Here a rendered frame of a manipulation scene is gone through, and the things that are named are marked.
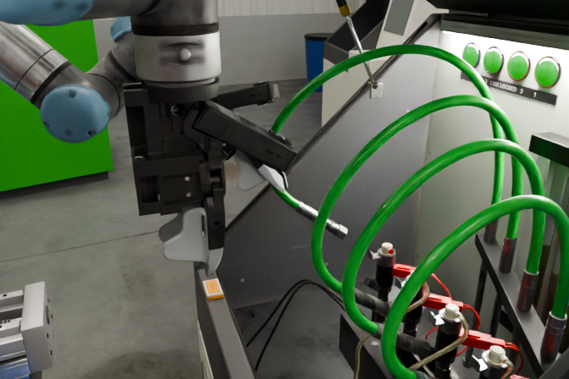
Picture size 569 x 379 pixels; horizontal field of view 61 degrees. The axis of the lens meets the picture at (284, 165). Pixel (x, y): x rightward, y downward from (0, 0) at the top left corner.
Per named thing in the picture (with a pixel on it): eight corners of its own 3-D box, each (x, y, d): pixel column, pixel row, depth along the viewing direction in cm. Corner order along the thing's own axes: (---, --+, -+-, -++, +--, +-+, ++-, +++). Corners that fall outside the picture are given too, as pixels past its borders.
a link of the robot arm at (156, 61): (210, 26, 47) (229, 35, 40) (212, 73, 49) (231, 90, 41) (129, 29, 45) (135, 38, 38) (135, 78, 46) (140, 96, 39)
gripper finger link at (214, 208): (201, 235, 50) (195, 157, 47) (217, 232, 51) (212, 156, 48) (209, 258, 46) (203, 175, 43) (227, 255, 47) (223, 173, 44)
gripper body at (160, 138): (135, 191, 50) (121, 76, 46) (217, 180, 53) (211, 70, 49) (140, 224, 44) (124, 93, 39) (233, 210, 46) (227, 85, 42)
